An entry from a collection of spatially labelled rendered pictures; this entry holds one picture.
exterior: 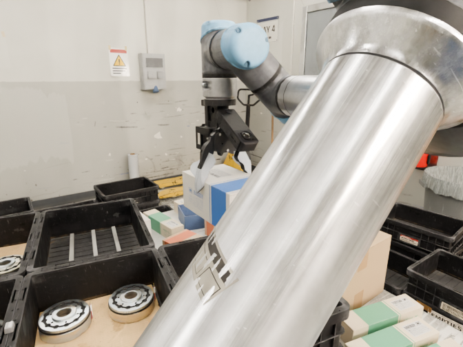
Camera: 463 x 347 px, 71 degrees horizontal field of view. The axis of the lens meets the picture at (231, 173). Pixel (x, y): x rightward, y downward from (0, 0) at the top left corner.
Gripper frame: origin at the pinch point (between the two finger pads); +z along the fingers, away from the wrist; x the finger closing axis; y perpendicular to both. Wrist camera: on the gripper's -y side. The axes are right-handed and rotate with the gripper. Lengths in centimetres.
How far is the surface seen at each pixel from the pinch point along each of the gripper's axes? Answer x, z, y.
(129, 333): 24.6, 28.4, 1.0
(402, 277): -114, 73, 9
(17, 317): 43.3, 18.4, 5.9
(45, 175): 10, 73, 327
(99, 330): 29.8, 28.4, 5.6
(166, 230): -10, 37, 59
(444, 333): -48, 42, -33
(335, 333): -7.7, 24.6, -27.2
